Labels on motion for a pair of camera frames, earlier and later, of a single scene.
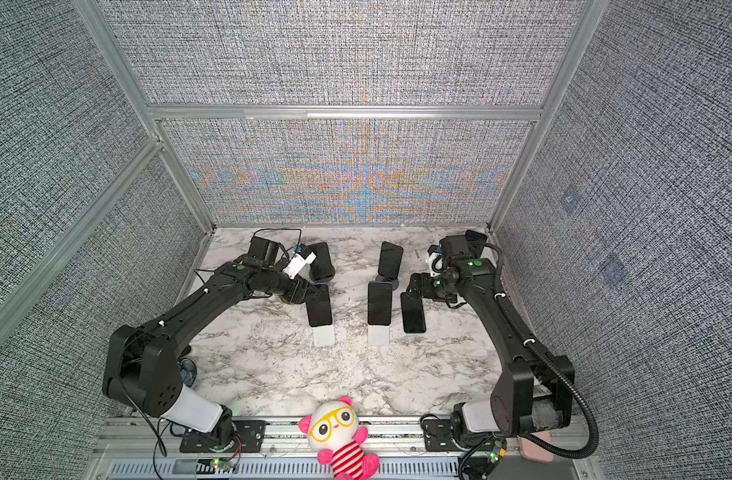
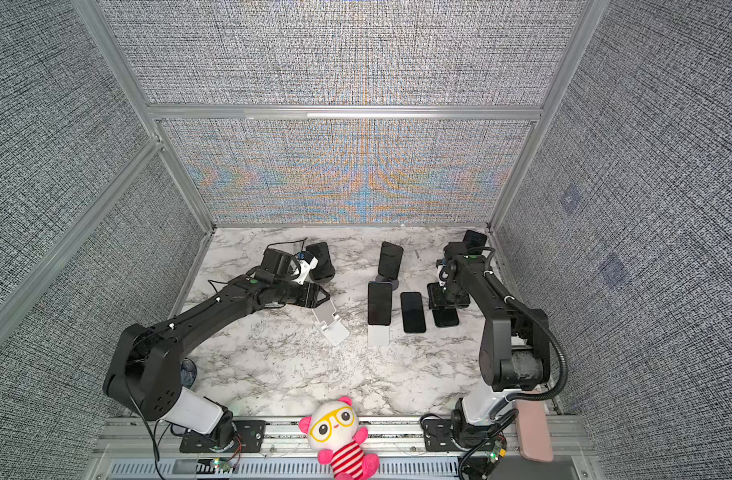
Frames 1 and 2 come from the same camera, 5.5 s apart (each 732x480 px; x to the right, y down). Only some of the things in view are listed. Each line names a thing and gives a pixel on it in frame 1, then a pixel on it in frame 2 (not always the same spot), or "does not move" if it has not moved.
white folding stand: [324, 335] to [330, 324]
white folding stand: [378, 335] does not move
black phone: [412, 312] does not move
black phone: [379, 303] does not move
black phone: [318, 307] to [445, 317]
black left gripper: [299, 290] does not move
